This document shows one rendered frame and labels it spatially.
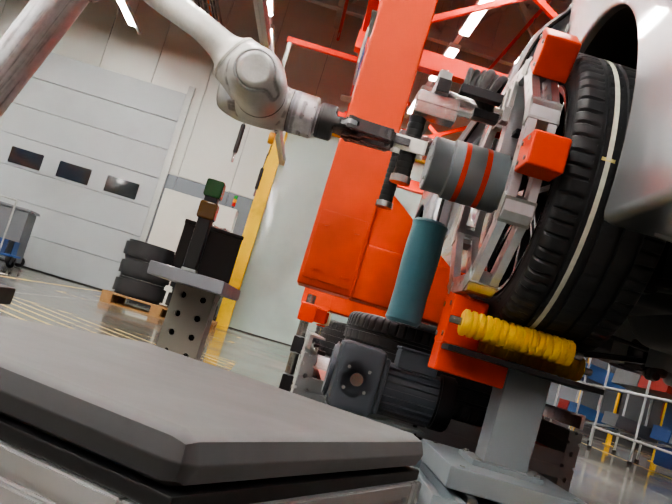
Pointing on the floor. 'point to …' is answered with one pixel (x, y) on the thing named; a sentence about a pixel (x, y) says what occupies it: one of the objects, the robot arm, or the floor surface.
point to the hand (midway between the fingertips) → (409, 146)
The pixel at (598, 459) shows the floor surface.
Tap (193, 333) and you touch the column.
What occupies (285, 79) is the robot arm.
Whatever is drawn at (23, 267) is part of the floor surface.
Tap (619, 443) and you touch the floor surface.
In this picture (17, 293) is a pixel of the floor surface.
